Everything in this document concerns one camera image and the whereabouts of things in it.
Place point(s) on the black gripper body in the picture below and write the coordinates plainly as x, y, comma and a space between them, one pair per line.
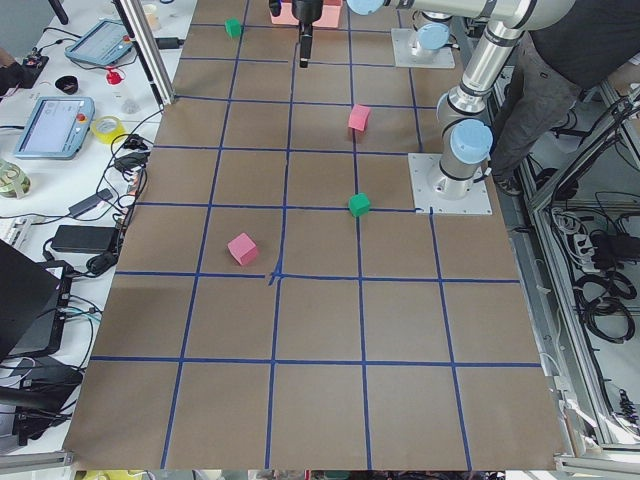
305, 9

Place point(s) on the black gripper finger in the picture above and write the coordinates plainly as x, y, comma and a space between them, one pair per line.
305, 44

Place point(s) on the pink plastic tray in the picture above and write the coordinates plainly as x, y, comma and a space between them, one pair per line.
329, 18

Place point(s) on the green foam cube by tray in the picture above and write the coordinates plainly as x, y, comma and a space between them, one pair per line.
233, 27

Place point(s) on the pink foam cube centre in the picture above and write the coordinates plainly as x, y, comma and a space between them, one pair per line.
358, 118

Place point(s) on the pink foam cube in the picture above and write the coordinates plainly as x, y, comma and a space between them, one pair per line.
358, 118
243, 249

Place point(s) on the green foam cube centre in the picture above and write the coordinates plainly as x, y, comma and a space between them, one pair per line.
359, 204

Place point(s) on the red small object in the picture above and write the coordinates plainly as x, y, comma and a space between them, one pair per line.
113, 77

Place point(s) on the teach pendant far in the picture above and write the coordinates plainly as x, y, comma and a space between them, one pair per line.
103, 45

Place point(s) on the teach pendant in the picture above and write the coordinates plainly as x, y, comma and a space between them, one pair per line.
103, 45
56, 128

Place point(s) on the pink foam cube far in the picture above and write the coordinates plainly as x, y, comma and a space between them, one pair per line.
243, 249

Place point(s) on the yellow tape roll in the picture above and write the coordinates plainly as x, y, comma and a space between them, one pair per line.
108, 129

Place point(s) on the black bowl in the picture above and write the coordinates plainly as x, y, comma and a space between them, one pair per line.
67, 84

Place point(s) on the person in dark clothes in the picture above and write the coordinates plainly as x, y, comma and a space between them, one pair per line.
554, 65

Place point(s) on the teach pendant near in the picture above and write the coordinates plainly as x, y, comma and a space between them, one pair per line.
56, 128

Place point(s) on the black power adapter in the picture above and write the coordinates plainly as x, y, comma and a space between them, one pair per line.
83, 239

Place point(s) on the black computer box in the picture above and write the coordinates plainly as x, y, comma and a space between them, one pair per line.
33, 296

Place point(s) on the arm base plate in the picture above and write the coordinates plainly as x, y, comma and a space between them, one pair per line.
434, 192
421, 49

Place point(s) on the aluminium frame post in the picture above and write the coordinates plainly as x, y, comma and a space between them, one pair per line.
134, 20

